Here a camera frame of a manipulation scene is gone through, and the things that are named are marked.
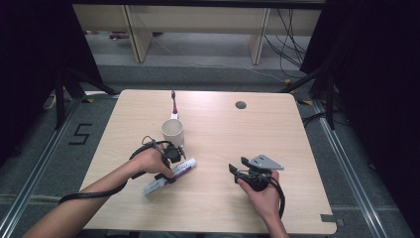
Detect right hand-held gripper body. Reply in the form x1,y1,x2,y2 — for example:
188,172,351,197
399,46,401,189
235,154,285,193

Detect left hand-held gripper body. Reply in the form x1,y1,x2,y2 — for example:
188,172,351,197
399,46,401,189
160,141,187,167

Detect white cup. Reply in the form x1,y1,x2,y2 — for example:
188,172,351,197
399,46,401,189
160,118,185,149

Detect white toothpaste tube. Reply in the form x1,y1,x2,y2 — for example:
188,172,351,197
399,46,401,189
142,157,198,196

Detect person's left hand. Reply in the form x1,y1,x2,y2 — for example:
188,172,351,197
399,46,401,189
129,145,175,179

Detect person's right hand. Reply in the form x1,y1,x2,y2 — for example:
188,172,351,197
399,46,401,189
236,170,282,220

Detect toothbrush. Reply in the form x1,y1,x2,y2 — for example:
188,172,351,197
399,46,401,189
169,89,179,121

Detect black metal stand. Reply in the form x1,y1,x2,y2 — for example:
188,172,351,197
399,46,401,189
53,66,121,131
277,64,339,131

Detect light wooden bench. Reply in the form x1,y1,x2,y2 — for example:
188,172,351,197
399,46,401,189
71,3,323,65

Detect black curtain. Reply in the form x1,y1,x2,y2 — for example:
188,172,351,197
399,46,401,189
0,0,104,168
299,0,420,230

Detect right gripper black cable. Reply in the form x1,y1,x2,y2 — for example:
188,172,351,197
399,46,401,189
268,177,287,220

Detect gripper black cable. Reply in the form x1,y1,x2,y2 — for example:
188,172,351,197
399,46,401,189
58,135,166,205
268,177,287,220

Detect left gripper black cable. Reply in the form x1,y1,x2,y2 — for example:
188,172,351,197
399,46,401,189
58,135,166,205

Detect metal floor rail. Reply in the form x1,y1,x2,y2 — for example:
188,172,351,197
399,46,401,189
0,96,84,238
312,99,394,238

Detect black floor cables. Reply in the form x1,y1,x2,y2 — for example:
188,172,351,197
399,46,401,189
262,8,312,79

